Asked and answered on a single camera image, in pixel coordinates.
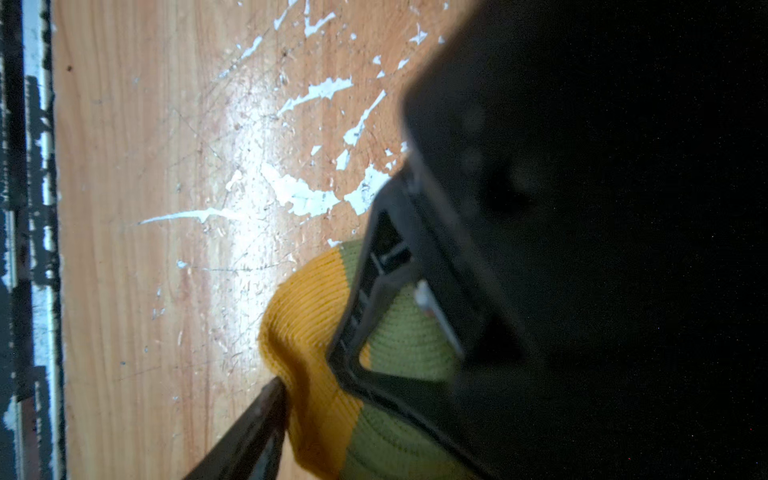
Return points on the green striped sock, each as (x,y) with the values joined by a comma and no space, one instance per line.
(333,434)

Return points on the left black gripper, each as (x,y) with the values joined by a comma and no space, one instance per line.
(603,167)

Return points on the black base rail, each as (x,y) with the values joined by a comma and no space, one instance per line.
(33,438)

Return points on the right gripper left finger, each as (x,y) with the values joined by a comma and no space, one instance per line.
(252,447)

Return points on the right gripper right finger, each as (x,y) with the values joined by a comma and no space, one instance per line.
(403,247)

